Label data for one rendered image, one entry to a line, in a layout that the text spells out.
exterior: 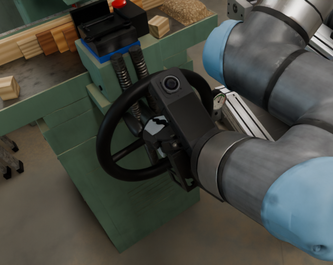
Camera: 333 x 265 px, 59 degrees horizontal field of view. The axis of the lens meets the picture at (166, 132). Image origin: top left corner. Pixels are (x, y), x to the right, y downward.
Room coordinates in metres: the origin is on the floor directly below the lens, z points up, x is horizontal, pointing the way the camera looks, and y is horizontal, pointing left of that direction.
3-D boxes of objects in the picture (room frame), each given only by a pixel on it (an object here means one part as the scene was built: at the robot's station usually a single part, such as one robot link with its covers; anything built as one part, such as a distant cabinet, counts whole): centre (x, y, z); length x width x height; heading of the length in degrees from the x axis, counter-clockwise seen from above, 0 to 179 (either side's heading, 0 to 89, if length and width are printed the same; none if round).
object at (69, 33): (0.70, 0.12, 0.93); 0.18 x 0.02 x 0.05; 116
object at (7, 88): (0.52, 0.31, 0.92); 0.03 x 0.03 x 0.03; 3
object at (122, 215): (0.84, 0.22, 0.36); 0.58 x 0.45 x 0.71; 26
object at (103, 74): (0.57, 0.07, 0.91); 0.15 x 0.14 x 0.09; 116
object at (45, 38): (0.71, 0.17, 0.92); 0.22 x 0.02 x 0.05; 116
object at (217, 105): (0.66, -0.16, 0.65); 0.06 x 0.04 x 0.08; 116
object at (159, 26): (0.68, -0.02, 0.92); 0.04 x 0.04 x 0.03; 47
